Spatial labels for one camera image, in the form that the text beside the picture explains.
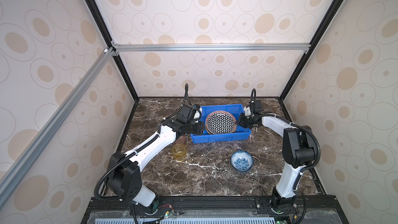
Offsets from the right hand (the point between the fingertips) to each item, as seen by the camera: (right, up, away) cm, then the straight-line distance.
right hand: (236, 121), depth 98 cm
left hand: (-19, -1, -18) cm, 26 cm away
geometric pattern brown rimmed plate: (-10, -1, +4) cm, 11 cm away
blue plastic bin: (0, -7, -6) cm, 9 cm away
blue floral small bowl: (0, -21, -14) cm, 25 cm away
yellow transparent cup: (-35, -18, -7) cm, 40 cm away
